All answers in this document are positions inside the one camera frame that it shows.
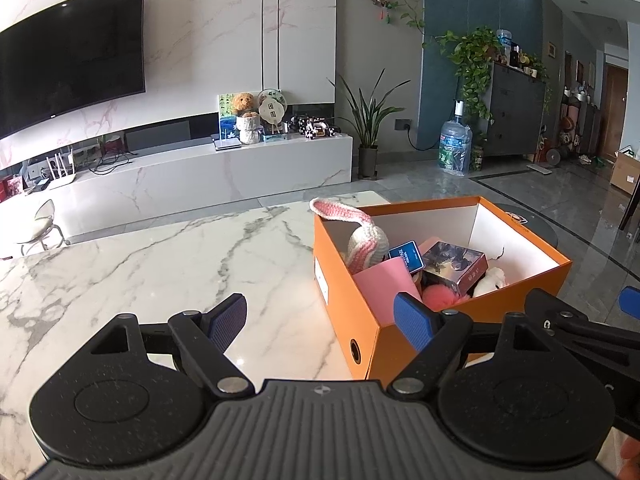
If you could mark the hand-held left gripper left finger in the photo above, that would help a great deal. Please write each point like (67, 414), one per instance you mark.
(231, 319)

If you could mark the white chair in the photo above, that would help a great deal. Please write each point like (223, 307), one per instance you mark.
(42, 220)

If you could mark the dark grey cabinet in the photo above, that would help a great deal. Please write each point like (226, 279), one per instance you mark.
(517, 110)

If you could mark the small white plush toy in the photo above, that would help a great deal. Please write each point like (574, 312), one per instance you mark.
(491, 281)

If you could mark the brown cardboard carton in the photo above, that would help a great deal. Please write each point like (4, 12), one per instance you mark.
(627, 172)

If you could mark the orange cardboard box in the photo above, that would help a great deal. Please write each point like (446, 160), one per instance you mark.
(350, 270)

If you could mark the tall potted floor plant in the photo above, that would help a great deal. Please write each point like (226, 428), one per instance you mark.
(368, 160)

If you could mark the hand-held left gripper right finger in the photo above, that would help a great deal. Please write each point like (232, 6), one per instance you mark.
(414, 320)

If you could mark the round decorative fan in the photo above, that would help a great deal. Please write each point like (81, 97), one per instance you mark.
(272, 107)

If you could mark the white floor scale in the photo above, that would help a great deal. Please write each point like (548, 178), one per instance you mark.
(539, 169)

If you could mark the pink paper sheet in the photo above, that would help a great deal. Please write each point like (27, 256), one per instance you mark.
(385, 282)

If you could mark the blue card box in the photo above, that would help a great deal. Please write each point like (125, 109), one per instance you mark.
(406, 256)

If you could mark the wall power socket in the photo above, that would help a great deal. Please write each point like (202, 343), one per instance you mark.
(403, 125)

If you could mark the person's right hand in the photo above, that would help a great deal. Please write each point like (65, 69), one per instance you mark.
(632, 460)

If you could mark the brown teddy in white pot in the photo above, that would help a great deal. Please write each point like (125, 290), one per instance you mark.
(248, 127)

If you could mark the red gift box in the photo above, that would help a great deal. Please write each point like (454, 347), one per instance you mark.
(11, 187)

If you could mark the trailing pothos plant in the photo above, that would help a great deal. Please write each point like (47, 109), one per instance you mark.
(472, 55)

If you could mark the large water bottle with pump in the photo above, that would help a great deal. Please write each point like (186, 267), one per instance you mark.
(455, 147)

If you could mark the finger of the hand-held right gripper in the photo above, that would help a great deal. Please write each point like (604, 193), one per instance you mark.
(580, 327)
(631, 302)

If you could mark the white wifi router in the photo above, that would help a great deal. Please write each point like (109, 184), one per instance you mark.
(61, 177)

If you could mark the brown wooden door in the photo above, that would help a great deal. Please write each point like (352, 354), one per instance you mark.
(615, 105)

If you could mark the panda figurine set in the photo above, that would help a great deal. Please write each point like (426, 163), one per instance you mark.
(315, 127)

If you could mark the black flat screen television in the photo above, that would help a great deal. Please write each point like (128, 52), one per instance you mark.
(70, 60)

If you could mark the small canvas painting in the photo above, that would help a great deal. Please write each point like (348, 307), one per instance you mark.
(226, 120)

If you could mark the black round stool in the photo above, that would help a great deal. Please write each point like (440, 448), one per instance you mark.
(542, 232)

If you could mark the white pink crochet bunny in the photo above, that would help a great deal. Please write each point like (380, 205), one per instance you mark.
(367, 240)

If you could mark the illustrated grey card box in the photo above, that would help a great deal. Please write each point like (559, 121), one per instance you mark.
(452, 265)

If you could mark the pink fluffy plush toy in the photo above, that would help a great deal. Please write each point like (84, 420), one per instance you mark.
(445, 297)

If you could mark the white marble television cabinet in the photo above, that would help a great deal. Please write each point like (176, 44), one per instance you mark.
(210, 180)

